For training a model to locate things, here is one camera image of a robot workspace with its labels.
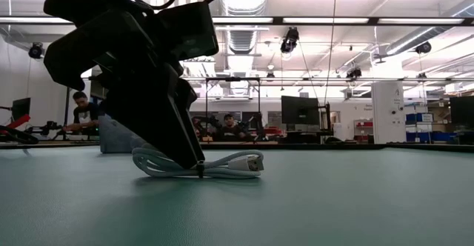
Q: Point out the person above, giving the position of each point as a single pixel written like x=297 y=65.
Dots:
x=85 y=114
x=230 y=129

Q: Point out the black background station frame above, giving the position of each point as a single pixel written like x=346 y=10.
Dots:
x=232 y=79

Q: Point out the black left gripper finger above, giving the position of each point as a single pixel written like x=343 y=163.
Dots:
x=163 y=120
x=189 y=92

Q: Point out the silver ceiling air duct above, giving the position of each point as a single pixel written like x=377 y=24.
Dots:
x=242 y=42

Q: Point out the background robot arms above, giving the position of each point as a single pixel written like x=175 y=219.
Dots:
x=46 y=128

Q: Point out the small black monitor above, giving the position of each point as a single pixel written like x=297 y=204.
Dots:
x=21 y=108

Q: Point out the blue storage bin rack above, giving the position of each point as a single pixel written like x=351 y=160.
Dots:
x=429 y=136

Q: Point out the black hanging ceiling lamp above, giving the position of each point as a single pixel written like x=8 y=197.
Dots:
x=289 y=40
x=354 y=72
x=36 y=50
x=423 y=47

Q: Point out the black computer monitor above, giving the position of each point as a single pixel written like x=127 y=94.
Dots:
x=463 y=109
x=300 y=109

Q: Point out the red storage bin shelf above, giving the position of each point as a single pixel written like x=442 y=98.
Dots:
x=364 y=129

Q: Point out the white square pillar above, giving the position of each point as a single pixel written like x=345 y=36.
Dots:
x=387 y=112

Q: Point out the red bar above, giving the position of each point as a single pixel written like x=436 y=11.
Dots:
x=20 y=122

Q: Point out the grey plastic bin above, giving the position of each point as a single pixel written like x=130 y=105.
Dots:
x=115 y=138

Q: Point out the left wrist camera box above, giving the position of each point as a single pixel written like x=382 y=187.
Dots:
x=189 y=31

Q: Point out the black aluminium rig frame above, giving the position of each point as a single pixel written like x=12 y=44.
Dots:
x=277 y=20

